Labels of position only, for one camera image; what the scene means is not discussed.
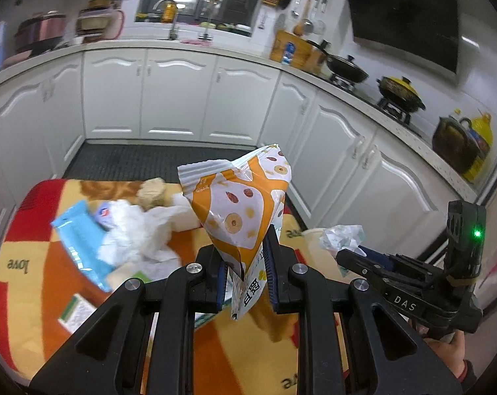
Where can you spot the metal kitchen faucet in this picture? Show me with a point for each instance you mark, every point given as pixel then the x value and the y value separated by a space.
pixel 173 28

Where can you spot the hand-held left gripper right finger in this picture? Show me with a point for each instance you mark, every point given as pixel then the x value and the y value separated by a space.
pixel 272 288

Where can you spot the black range hood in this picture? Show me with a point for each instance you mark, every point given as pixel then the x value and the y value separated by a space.
pixel 400 12

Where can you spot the green white paper card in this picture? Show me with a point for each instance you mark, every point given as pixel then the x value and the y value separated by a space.
pixel 75 312

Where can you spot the pink rimmed cutting board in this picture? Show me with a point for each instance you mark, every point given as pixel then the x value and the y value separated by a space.
pixel 117 24

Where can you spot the pink metal pot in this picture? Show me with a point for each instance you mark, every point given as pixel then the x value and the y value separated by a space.
pixel 38 28

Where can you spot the white plastic bag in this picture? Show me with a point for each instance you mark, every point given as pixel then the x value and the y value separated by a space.
pixel 129 230

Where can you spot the large yellow oil bottle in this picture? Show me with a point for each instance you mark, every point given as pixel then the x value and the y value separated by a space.
pixel 483 127

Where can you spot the dark ribbed floor mat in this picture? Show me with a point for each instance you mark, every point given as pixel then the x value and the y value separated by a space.
pixel 149 162

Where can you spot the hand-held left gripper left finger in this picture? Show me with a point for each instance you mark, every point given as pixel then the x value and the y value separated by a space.
pixel 222 288

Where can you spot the small yellow oil bottle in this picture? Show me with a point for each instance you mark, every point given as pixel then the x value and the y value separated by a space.
pixel 169 12

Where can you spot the wooden cutting board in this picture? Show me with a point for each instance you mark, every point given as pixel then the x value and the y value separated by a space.
pixel 304 49

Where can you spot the hanging metal strainer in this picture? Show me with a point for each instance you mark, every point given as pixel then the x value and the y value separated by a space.
pixel 319 24

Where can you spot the black wok with lid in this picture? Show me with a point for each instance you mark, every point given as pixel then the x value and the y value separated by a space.
pixel 347 70

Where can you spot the person's right hand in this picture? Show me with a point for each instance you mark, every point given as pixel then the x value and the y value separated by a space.
pixel 450 349

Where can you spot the blue plastic packet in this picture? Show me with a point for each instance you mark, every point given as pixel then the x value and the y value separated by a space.
pixel 73 234

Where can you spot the gas stove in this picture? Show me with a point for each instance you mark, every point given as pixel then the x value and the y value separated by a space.
pixel 392 109

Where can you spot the beige round trash bin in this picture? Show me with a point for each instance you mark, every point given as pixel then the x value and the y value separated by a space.
pixel 312 238

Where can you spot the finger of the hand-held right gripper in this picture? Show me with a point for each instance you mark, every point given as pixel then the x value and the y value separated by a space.
pixel 384 257
pixel 359 265

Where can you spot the orange dotted snack wrapper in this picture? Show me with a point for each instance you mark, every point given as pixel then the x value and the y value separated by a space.
pixel 236 210

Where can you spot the red orange printed blanket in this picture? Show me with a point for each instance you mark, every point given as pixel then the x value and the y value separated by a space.
pixel 30 230

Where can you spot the pale kitchen countertop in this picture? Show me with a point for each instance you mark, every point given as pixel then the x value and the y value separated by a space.
pixel 117 43

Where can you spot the white tissue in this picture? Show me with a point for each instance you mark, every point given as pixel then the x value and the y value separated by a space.
pixel 339 236

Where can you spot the white kitchen cabinets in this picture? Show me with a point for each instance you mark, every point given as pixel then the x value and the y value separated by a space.
pixel 178 94

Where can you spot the beige paper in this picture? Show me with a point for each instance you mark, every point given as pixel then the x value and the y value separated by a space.
pixel 152 193

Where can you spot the hanging wooden spoon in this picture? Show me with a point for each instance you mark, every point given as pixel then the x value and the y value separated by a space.
pixel 300 26

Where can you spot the yellow cooking pot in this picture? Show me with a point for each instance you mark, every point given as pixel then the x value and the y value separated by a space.
pixel 398 90

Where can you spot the blue white packet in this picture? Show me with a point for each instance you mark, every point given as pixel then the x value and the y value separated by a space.
pixel 289 53

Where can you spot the dish rack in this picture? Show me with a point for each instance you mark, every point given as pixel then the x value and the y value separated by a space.
pixel 94 18

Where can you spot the person's right forearm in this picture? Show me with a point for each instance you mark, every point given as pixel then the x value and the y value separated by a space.
pixel 467 372

